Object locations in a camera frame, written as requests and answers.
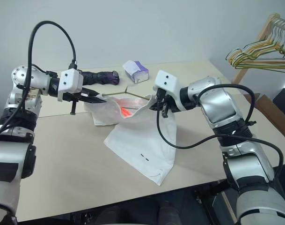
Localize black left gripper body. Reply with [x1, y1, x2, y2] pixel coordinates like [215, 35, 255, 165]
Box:
[62, 88, 92, 115]

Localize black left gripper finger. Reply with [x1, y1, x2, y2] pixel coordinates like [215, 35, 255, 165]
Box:
[82, 88, 102, 98]
[81, 96, 108, 104]

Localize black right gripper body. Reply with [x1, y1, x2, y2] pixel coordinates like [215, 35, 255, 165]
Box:
[153, 88, 174, 118]

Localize olive wire hanger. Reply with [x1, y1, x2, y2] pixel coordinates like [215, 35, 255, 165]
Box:
[101, 86, 155, 102]

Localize white shorts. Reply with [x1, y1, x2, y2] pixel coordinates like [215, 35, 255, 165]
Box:
[83, 93, 178, 187]

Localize black purple folded umbrella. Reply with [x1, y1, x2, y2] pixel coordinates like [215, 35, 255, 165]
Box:
[80, 70, 121, 86]

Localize purple white tissue box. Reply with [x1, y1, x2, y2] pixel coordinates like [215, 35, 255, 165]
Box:
[122, 60, 150, 84]

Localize hangers on wooden rack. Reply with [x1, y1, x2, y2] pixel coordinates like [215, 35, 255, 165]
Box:
[231, 13, 285, 84]

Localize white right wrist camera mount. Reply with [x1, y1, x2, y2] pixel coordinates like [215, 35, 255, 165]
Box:
[153, 69, 181, 99]

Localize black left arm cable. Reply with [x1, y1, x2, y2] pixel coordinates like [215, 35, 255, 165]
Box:
[0, 20, 78, 143]

